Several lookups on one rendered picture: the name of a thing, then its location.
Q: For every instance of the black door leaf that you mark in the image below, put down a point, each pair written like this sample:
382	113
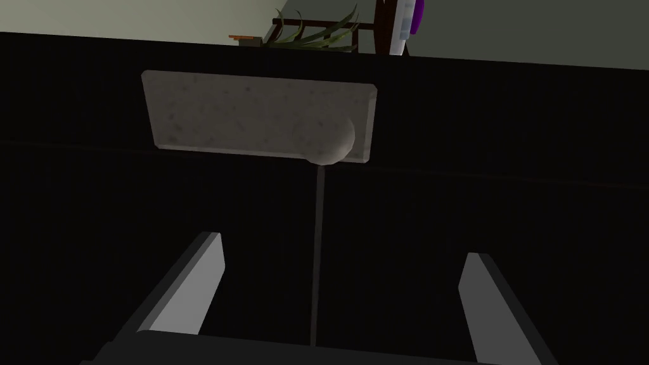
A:
101	213

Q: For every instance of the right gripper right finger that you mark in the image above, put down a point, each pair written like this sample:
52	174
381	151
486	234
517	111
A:
494	314

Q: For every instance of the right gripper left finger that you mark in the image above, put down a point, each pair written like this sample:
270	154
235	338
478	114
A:
188	290

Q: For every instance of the grey stone door knob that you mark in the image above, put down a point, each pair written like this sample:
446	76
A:
263	116

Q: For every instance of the dark wooden plant shelf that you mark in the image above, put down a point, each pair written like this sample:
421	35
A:
329	31

